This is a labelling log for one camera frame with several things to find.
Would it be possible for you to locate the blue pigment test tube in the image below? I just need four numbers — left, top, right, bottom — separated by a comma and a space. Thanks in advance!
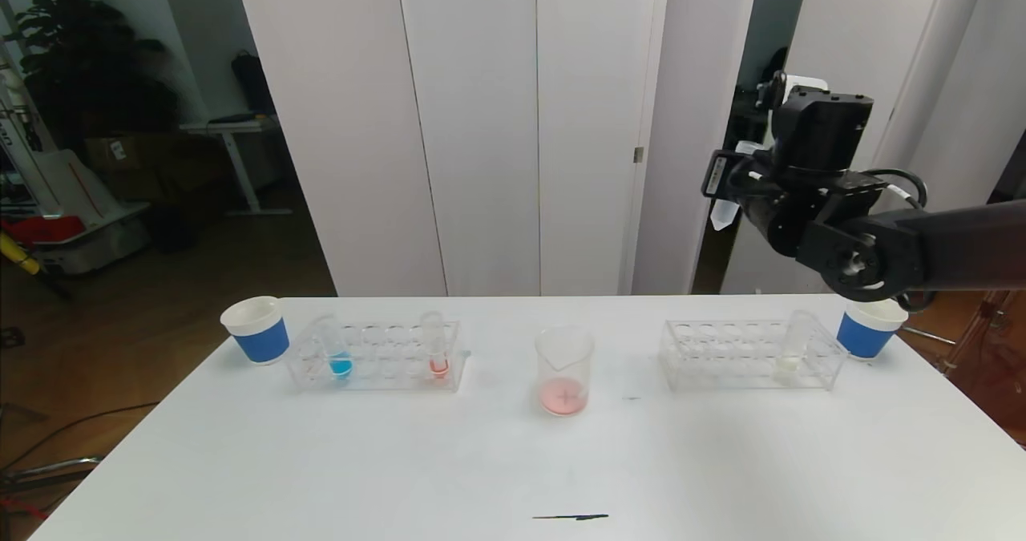
319, 317, 354, 380

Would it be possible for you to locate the red pigment test tube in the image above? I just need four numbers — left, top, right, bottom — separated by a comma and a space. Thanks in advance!
710, 140, 762, 232
420, 311, 450, 382

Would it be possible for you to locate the clear glass beaker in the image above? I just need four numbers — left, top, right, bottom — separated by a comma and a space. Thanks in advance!
535, 326, 596, 417

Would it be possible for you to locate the clear acrylic tube rack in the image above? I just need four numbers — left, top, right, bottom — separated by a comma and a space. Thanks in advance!
286, 319, 466, 394
659, 319, 849, 392

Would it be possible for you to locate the yellow pigment test tube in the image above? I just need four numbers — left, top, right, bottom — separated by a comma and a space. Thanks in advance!
774, 310, 816, 383

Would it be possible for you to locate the white folding partition screen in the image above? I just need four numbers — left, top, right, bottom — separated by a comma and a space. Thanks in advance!
232, 0, 761, 299
720, 0, 1026, 297

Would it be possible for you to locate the blue white paper cup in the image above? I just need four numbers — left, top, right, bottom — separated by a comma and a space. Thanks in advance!
836, 299, 909, 361
220, 296, 290, 365

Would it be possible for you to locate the white standing desk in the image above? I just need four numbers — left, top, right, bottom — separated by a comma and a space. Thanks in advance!
180, 116, 293, 218

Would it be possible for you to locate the black bag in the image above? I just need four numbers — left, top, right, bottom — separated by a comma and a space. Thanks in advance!
231, 50, 277, 120

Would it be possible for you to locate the brown cardboard box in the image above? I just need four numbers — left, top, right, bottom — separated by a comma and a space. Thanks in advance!
85, 135, 164, 178

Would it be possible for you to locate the grey crate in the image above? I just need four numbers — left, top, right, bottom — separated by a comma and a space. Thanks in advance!
34, 203, 151, 276

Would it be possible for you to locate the white board with red line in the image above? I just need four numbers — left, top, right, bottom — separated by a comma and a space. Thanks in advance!
29, 151, 119, 232

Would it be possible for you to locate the dark green potted plant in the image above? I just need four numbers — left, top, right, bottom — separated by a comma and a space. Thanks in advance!
0, 0, 182, 159

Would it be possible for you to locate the red box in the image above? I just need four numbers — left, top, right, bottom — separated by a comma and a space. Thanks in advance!
0, 217, 84, 246

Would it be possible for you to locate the yellow tool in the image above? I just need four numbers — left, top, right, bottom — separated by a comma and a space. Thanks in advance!
0, 229, 43, 277

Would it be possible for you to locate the metal floor leg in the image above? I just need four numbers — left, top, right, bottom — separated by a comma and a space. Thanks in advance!
0, 458, 103, 495

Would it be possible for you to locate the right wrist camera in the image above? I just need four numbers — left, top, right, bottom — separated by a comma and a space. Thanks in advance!
779, 72, 831, 99

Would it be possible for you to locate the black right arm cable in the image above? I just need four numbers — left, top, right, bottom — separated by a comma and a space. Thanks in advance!
862, 168, 931, 215

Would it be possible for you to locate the black floor cable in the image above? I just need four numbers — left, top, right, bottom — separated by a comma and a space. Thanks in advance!
0, 402, 161, 474

